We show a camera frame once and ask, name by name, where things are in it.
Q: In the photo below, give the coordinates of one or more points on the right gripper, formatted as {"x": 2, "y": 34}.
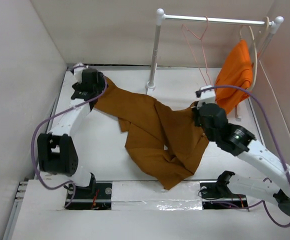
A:
{"x": 197, "y": 112}

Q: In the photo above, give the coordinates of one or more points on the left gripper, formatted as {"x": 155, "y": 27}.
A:
{"x": 101, "y": 84}

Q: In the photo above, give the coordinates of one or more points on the brown trousers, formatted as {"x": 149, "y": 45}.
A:
{"x": 162, "y": 142}

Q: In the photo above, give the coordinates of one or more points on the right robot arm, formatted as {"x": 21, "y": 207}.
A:
{"x": 241, "y": 143}

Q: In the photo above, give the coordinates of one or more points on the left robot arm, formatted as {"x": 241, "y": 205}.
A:
{"x": 57, "y": 154}

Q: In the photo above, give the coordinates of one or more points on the orange garment on hanger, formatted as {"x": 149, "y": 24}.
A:
{"x": 236, "y": 71}

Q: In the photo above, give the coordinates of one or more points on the cream wooden hanger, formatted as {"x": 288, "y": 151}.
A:
{"x": 253, "y": 52}

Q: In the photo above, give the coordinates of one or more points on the white clothes rack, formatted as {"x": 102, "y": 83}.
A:
{"x": 274, "y": 25}

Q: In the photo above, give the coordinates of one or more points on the silver tape strip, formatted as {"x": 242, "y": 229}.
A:
{"x": 151, "y": 196}

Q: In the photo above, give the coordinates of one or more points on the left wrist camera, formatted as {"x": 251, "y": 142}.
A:
{"x": 77, "y": 71}

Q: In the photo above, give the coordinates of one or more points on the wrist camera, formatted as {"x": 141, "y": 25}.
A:
{"x": 206, "y": 94}
{"x": 77, "y": 71}

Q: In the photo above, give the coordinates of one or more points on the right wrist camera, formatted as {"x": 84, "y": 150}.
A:
{"x": 206, "y": 94}

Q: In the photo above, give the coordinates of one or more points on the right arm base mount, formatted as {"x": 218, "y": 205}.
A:
{"x": 213, "y": 199}

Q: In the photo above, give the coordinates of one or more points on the pink wire hanger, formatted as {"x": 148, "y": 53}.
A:
{"x": 184, "y": 29}

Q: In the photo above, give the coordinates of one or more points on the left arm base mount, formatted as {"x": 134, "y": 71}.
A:
{"x": 100, "y": 198}

